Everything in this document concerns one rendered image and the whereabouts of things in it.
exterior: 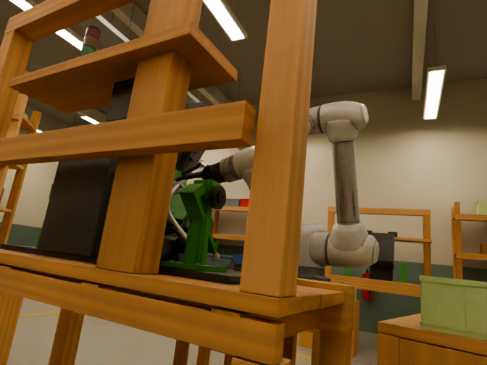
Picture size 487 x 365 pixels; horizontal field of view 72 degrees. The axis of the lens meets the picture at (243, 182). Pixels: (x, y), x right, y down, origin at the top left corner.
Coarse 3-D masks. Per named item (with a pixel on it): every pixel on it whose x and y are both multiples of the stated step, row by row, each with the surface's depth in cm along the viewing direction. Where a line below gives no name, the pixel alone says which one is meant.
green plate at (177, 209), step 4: (176, 172) 136; (180, 172) 139; (176, 176) 136; (184, 184) 139; (172, 196) 130; (176, 196) 132; (172, 200) 129; (176, 200) 131; (180, 200) 134; (172, 204) 129; (176, 204) 131; (180, 204) 133; (172, 208) 128; (176, 208) 130; (180, 208) 132; (184, 208) 135; (172, 212) 127; (176, 212) 129; (180, 212) 132; (184, 212) 134; (176, 216) 129; (180, 216) 131; (184, 216) 133; (180, 220) 132
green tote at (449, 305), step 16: (432, 288) 110; (448, 288) 108; (464, 288) 106; (480, 288) 104; (432, 304) 109; (448, 304) 107; (464, 304) 105; (480, 304) 103; (432, 320) 108; (448, 320) 106; (464, 320) 104; (480, 320) 102; (464, 336) 103; (480, 336) 101
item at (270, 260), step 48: (192, 0) 103; (288, 0) 79; (0, 48) 155; (288, 48) 76; (0, 96) 147; (144, 96) 96; (288, 96) 72; (288, 144) 69; (144, 192) 86; (288, 192) 67; (144, 240) 84; (288, 240) 66; (240, 288) 66; (288, 288) 66
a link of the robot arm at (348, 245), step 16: (320, 112) 149; (336, 112) 145; (352, 112) 142; (336, 128) 145; (352, 128) 144; (336, 144) 148; (352, 144) 147; (336, 160) 149; (352, 160) 148; (336, 176) 151; (352, 176) 148; (336, 192) 152; (352, 192) 149; (336, 208) 154; (352, 208) 149; (336, 224) 154; (352, 224) 150; (336, 240) 151; (352, 240) 147; (368, 240) 147; (336, 256) 151; (352, 256) 148; (368, 256) 145
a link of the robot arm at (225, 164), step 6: (228, 156) 118; (222, 162) 116; (228, 162) 115; (222, 168) 115; (228, 168) 114; (222, 174) 116; (228, 174) 115; (234, 174) 114; (228, 180) 117; (234, 180) 118
